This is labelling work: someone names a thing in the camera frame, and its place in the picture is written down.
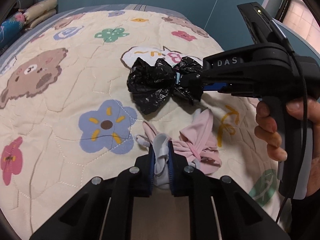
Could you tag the pink and grey mask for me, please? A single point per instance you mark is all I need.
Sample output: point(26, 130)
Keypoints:
point(196, 142)

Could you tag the person's right hand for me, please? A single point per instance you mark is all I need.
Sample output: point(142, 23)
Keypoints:
point(266, 130)

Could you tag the window frame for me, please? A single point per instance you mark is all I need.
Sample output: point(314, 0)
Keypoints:
point(295, 15)

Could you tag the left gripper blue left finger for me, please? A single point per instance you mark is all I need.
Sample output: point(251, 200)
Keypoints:
point(151, 171)

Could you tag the cream cartoon bear quilt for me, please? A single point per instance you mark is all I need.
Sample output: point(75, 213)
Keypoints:
point(67, 116)

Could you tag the cream folded blanket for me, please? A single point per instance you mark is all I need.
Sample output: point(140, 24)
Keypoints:
point(39, 12)

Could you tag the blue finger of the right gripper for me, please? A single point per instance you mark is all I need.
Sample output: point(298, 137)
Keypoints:
point(213, 86)

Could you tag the blue floral pillow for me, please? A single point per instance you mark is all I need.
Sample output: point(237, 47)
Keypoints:
point(11, 30)

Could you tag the grey bed headboard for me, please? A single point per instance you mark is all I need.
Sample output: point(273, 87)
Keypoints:
point(24, 4)

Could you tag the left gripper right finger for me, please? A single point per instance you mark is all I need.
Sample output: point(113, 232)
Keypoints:
point(170, 165)

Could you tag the black plastic bag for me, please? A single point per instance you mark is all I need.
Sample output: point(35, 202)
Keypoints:
point(151, 86)

